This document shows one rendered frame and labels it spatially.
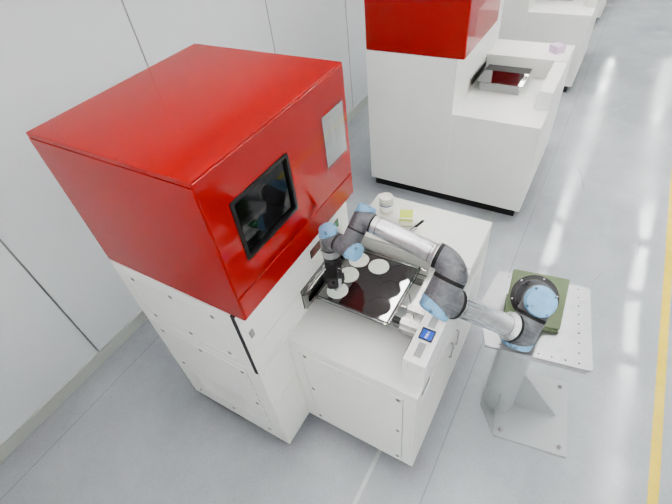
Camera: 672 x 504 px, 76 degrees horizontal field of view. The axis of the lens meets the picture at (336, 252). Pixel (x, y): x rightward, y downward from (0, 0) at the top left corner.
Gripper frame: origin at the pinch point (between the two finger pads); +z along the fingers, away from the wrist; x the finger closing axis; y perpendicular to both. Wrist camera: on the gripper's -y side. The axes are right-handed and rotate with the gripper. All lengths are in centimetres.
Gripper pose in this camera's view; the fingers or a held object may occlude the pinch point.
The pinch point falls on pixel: (336, 289)
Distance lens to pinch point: 191.4
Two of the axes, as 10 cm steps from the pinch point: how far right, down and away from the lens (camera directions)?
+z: 1.0, 7.1, 7.0
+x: -10.0, 0.6, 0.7
